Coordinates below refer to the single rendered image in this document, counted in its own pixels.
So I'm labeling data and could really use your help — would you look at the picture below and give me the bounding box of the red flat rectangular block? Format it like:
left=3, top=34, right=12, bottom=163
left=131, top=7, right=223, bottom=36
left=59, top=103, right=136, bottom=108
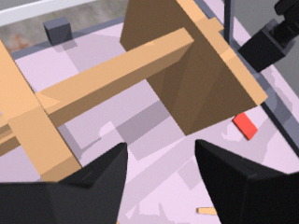
left=232, top=113, right=258, bottom=141

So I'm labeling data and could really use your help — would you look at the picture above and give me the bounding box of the tan wooden end board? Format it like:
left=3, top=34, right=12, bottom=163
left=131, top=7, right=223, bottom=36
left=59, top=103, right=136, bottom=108
left=120, top=0, right=267, bottom=136
left=0, top=41, right=81, bottom=182

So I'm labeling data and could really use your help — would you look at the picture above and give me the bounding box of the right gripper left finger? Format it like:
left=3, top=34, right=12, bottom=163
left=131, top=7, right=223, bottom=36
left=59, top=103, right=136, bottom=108
left=0, top=142, right=128, bottom=224

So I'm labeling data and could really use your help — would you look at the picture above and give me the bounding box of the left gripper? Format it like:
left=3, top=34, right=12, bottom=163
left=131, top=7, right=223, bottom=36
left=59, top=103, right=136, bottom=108
left=274, top=0, right=299, bottom=23

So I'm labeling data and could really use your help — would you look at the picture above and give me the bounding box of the tan wooden rail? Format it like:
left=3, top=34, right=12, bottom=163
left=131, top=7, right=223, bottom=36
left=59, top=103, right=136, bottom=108
left=0, top=27, right=194, bottom=157

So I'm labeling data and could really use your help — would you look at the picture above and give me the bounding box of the tan wooden wedge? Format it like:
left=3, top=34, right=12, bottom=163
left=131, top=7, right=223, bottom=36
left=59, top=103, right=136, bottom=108
left=198, top=207, right=217, bottom=215
left=0, top=116, right=11, bottom=134

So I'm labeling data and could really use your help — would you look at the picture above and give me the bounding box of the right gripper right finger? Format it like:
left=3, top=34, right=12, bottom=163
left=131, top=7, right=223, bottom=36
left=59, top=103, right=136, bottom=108
left=194, top=139, right=299, bottom=224

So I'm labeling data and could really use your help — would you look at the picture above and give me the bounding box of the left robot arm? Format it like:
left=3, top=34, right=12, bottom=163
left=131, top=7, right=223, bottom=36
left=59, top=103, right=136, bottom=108
left=268, top=20, right=299, bottom=48

